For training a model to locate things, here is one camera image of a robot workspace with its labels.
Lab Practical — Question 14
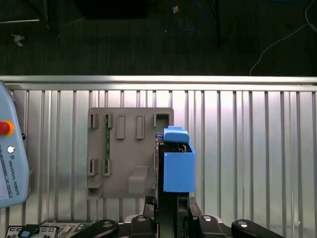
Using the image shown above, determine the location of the pale blue teach pendant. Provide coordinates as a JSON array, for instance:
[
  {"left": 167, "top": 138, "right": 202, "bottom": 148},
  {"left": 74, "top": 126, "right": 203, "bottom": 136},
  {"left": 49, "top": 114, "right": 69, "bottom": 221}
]
[{"left": 0, "top": 80, "right": 31, "bottom": 209}]

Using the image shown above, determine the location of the green RAM stick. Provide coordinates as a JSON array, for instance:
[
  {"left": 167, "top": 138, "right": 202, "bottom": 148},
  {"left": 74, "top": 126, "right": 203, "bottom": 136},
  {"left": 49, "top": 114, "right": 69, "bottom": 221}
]
[{"left": 105, "top": 114, "right": 111, "bottom": 174}]

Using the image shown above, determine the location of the hard disk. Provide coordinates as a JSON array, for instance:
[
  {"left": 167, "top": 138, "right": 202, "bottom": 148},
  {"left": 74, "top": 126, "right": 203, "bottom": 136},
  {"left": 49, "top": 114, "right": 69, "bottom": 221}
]
[{"left": 154, "top": 125, "right": 196, "bottom": 238}]

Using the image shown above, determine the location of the blue floor cable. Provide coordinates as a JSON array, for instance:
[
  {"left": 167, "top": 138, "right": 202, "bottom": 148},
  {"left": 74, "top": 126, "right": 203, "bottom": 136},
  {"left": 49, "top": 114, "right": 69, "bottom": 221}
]
[{"left": 170, "top": 0, "right": 205, "bottom": 32}]

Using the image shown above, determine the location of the grey parts rack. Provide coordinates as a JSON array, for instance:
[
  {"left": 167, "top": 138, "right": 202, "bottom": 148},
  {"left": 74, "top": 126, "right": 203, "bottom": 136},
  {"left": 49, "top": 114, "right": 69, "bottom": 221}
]
[{"left": 86, "top": 107, "right": 174, "bottom": 199}]

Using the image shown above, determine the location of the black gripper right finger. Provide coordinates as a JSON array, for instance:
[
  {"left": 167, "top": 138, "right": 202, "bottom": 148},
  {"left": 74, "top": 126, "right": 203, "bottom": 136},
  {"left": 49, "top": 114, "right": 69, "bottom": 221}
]
[{"left": 189, "top": 197, "right": 285, "bottom": 238}]

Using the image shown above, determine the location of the grey metal bar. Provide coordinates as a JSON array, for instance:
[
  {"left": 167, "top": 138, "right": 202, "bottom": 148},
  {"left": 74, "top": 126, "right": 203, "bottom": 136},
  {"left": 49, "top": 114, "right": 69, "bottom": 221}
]
[{"left": 0, "top": 19, "right": 40, "bottom": 25}]

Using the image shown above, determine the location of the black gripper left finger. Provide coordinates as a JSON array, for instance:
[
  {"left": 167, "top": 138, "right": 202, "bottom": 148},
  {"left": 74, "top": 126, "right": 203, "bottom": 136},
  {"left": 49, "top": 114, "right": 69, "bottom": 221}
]
[{"left": 71, "top": 195, "right": 156, "bottom": 238}]

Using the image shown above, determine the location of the crumpled grey scrap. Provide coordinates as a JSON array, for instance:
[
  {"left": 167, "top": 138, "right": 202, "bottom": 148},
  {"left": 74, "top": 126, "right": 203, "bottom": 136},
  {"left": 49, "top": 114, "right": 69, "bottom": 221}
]
[{"left": 11, "top": 34, "right": 25, "bottom": 48}]

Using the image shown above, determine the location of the black open PC case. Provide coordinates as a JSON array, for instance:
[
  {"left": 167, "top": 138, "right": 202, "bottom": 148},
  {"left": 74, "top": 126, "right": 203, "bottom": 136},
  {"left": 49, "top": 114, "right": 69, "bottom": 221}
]
[{"left": 39, "top": 220, "right": 100, "bottom": 238}]

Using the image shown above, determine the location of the metal expansion slot bracket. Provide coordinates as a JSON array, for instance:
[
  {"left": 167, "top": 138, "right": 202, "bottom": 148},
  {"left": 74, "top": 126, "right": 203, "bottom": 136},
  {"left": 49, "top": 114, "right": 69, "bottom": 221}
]
[{"left": 4, "top": 224, "right": 60, "bottom": 238}]

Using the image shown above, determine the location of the white floor cable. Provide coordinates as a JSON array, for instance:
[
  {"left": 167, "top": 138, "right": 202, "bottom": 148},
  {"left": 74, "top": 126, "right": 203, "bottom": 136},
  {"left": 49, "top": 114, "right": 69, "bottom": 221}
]
[{"left": 249, "top": 0, "right": 317, "bottom": 76}]

